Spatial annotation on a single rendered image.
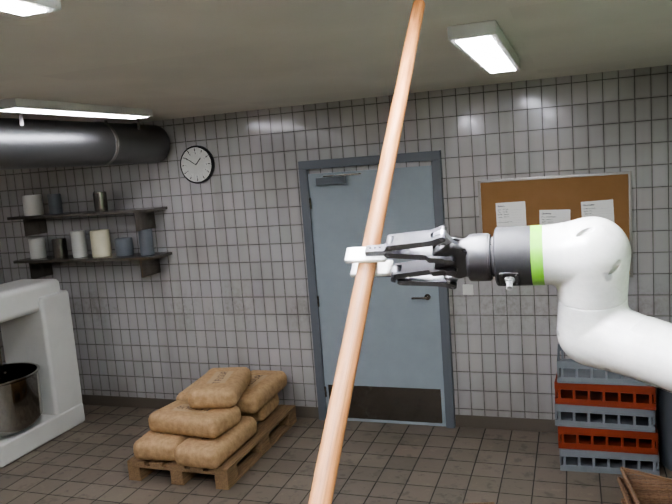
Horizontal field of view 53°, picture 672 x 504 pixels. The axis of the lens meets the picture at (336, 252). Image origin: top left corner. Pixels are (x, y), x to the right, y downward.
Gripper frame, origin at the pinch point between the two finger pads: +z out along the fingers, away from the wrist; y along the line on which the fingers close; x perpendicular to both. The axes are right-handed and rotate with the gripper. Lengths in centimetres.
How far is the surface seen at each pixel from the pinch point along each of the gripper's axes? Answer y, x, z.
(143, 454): 307, 90, 253
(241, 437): 326, 115, 192
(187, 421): 300, 113, 222
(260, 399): 339, 152, 193
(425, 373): 375, 198, 76
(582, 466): 365, 125, -37
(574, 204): 280, 281, -39
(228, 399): 304, 133, 198
